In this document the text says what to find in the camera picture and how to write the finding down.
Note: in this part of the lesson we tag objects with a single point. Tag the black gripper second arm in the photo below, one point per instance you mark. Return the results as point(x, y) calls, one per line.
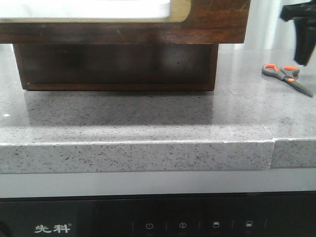
point(304, 27)

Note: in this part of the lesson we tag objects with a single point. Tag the dark wooden drawer cabinet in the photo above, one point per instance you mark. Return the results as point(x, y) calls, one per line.
point(213, 66)

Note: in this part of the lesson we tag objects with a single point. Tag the grey and orange scissors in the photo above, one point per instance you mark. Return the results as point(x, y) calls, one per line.
point(286, 74)

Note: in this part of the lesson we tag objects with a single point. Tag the black appliance control panel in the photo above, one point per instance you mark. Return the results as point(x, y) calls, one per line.
point(271, 214)

